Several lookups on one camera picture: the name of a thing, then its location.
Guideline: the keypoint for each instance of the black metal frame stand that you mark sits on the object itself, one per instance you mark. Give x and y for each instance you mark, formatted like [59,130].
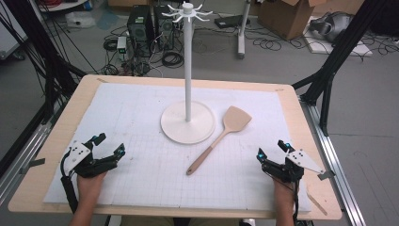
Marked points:
[47,62]
[338,53]

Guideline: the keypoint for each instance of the small white box device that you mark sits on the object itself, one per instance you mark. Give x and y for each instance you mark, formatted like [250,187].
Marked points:
[121,44]

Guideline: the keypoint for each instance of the person's right hand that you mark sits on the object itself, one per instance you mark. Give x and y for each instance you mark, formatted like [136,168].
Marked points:
[284,193]

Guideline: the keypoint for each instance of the grey headset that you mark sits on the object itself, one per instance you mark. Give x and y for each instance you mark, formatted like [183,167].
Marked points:
[332,26]

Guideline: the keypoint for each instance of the grey tape piece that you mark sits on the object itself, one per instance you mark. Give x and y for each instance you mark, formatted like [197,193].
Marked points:
[326,175]
[35,163]

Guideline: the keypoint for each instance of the white foam board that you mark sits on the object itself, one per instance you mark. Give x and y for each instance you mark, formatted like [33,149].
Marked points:
[316,47]

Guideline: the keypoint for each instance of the thin wooden strip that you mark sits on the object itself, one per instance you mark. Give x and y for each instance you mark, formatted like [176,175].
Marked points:
[316,202]

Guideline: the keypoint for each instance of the white grid mat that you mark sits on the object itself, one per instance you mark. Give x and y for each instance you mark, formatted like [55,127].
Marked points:
[150,169]

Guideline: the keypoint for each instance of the cardboard box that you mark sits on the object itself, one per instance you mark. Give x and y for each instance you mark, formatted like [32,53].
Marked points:
[284,17]

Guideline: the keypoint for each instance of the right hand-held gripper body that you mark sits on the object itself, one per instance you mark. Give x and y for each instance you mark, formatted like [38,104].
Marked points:
[291,168]

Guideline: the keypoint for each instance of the black computer tower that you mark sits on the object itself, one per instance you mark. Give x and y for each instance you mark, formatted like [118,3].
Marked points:
[140,29]
[164,29]

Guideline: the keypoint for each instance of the flat black device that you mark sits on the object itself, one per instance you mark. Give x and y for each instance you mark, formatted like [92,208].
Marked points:
[229,21]

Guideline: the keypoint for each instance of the grey cabinet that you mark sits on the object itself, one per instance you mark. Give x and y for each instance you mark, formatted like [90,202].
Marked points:
[9,34]

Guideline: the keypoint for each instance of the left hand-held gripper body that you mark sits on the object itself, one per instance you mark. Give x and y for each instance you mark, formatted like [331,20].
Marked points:
[94,166]

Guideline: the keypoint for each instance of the aluminium rail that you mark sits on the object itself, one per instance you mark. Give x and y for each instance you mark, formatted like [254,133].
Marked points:
[22,157]
[338,175]

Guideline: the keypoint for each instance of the white floor stand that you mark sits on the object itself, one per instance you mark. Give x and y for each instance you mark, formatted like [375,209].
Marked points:
[241,34]

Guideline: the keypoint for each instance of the white hook rack stand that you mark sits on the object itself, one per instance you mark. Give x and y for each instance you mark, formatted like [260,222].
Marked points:
[187,94]

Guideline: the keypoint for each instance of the person's left hand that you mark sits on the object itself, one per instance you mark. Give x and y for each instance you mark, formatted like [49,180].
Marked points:
[90,185]

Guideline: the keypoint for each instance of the clear plastic bag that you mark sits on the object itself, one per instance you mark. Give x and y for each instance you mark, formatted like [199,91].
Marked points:
[80,19]

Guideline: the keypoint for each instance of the wooden spatula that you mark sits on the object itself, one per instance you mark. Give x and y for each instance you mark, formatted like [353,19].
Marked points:
[233,121]

